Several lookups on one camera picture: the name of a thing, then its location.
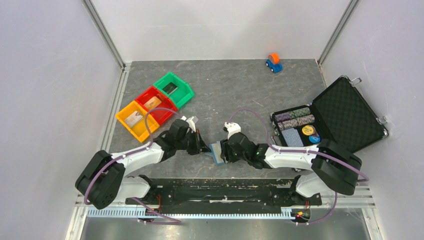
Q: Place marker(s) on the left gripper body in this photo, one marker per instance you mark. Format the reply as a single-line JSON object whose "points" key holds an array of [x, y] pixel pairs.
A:
{"points": [[193, 143]]}

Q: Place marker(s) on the black poker chip case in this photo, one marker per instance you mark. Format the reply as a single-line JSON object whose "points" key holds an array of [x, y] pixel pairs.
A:
{"points": [[341, 114]]}

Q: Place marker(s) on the blue dealer chip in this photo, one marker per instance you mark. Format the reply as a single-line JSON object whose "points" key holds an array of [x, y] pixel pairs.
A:
{"points": [[314, 139]]}

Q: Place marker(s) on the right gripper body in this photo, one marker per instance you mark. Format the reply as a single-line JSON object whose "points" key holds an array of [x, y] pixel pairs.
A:
{"points": [[236, 157]]}

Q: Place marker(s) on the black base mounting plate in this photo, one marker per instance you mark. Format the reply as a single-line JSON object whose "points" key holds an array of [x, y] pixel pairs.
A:
{"points": [[224, 195]]}

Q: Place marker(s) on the yellow plastic bin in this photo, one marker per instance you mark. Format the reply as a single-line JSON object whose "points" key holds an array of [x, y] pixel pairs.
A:
{"points": [[139, 131]]}

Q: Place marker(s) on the red plastic bin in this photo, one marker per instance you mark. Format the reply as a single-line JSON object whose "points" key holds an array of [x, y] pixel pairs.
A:
{"points": [[161, 116]]}

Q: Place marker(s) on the green plastic bin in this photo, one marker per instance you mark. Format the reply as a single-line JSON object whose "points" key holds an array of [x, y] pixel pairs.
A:
{"points": [[178, 91]]}

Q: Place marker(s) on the blue playing card deck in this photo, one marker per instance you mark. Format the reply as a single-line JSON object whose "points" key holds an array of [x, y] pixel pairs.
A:
{"points": [[292, 138]]}

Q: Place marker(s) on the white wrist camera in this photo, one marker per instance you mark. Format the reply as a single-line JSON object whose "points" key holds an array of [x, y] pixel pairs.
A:
{"points": [[191, 122], [231, 128]]}

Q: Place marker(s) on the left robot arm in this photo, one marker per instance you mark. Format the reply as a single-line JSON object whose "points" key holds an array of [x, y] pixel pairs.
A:
{"points": [[107, 176]]}

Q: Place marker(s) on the yellow dealer chip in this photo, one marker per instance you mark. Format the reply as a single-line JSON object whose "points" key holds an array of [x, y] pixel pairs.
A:
{"points": [[308, 130]]}

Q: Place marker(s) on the blue orange toy car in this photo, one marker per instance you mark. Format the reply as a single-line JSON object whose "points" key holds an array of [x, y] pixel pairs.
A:
{"points": [[273, 63]]}

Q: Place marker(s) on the tan card in red bin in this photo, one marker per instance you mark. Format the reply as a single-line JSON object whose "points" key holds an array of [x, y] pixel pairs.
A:
{"points": [[152, 103]]}

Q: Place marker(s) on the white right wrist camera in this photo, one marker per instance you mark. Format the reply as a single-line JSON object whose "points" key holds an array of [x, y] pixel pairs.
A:
{"points": [[231, 128]]}

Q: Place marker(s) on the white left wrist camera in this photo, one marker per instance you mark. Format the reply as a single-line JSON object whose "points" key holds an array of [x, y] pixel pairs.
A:
{"points": [[191, 122]]}

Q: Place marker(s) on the dark card in green bin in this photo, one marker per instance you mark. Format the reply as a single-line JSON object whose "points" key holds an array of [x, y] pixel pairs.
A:
{"points": [[170, 88]]}

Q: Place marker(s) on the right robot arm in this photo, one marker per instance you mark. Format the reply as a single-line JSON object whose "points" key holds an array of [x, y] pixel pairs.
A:
{"points": [[332, 168]]}

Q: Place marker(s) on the blue leather card holder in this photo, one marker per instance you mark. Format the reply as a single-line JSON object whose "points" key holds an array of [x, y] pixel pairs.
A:
{"points": [[216, 152]]}

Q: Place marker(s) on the grey card in yellow bin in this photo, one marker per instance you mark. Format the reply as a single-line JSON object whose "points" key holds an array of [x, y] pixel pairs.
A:
{"points": [[133, 119]]}

